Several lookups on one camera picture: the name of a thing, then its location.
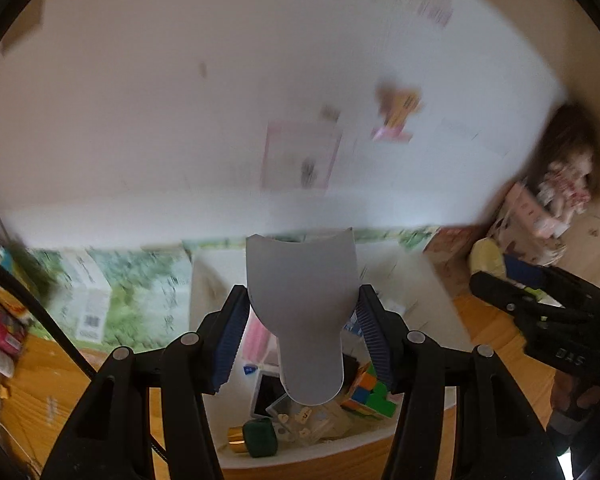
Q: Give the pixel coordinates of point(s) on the pink correction tape dispenser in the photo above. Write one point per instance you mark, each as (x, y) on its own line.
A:
(352, 325)

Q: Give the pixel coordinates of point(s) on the brown-haired doll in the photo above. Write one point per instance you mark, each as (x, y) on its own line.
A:
(572, 160)

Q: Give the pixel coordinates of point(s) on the pink spotted box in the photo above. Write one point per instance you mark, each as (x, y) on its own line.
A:
(532, 210)

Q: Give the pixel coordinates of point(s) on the pink square wall sticker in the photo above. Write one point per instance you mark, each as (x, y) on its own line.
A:
(300, 155)

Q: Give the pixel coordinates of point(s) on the white compact camera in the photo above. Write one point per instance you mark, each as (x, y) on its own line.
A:
(266, 395)

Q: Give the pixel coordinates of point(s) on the gold round compact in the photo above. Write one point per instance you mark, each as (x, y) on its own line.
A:
(485, 257)

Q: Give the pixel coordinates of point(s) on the colourful puzzle cube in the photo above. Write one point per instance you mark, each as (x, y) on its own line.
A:
(370, 392)

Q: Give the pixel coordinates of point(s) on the white fan-shaped case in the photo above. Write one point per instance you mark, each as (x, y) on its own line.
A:
(305, 310)

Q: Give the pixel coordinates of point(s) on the pink hair comb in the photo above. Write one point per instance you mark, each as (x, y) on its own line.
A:
(260, 342)

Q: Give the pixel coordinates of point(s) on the printed fabric bag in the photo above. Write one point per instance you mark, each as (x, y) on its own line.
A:
(510, 235)

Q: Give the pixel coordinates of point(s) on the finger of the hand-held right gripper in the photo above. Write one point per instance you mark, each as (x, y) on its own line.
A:
(525, 270)
(510, 295)

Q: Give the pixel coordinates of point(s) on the orange pony wall sticker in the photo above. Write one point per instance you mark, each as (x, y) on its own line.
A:
(395, 110)

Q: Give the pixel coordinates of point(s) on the white barcode box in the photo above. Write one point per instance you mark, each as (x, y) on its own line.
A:
(87, 300)

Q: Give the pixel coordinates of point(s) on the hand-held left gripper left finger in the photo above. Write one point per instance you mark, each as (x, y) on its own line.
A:
(230, 335)

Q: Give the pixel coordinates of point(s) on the green square bottle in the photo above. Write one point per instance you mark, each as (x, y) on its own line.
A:
(257, 440)

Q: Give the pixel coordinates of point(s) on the green leaf printed mat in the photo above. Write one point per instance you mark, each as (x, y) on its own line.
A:
(145, 290)

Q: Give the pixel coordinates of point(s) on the white plastic bin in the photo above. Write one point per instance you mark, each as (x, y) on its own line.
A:
(215, 285)

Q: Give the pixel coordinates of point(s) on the brown printed board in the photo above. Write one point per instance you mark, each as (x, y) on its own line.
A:
(455, 245)

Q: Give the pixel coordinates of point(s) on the pink pen cup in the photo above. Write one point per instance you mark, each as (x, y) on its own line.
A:
(0, 335)

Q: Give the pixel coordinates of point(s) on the clear plastic box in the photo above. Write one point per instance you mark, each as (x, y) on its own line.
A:
(310, 420)

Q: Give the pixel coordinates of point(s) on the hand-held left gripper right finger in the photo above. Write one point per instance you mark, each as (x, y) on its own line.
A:
(375, 335)

